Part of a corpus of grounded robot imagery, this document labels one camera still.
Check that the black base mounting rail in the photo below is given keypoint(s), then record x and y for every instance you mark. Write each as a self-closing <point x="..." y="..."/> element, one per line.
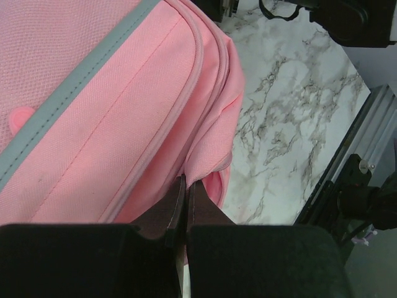
<point x="349" y="208"/>

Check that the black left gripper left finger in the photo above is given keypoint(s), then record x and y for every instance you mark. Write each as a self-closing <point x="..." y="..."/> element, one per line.
<point x="143" y="258"/>

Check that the pink student backpack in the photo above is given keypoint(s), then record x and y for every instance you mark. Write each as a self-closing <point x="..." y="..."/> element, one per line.
<point x="105" y="103"/>

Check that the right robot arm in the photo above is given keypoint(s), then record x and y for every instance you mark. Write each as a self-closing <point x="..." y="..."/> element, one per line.
<point x="350" y="23"/>

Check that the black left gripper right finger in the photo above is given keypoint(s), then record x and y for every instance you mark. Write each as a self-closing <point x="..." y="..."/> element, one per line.
<point x="230" y="260"/>

